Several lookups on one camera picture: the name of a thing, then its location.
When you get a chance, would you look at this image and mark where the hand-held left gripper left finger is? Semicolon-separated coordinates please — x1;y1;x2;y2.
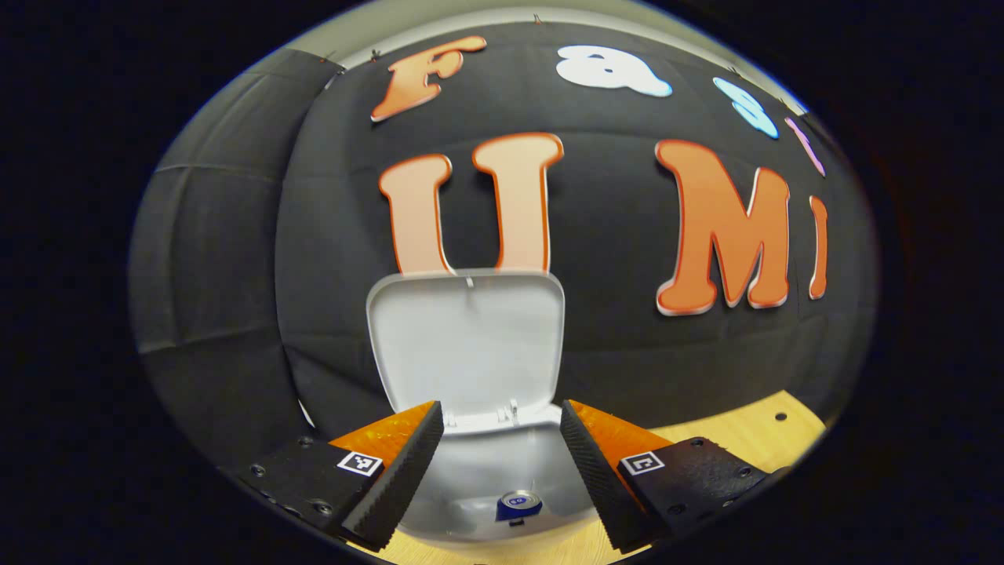
235;400;446;552

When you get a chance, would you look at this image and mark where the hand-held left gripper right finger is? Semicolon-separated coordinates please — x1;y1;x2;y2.
559;399;773;554

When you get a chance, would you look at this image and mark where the blue pop can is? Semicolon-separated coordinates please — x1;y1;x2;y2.
494;490;544;525

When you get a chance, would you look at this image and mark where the white desktop garbage bin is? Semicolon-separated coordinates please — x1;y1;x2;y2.
366;268;605;546

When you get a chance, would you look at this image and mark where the wooden desktop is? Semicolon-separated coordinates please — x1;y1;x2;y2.
361;390;828;565

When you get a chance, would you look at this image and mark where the black backdrop cloth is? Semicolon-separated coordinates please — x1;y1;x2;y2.
129;20;875;464

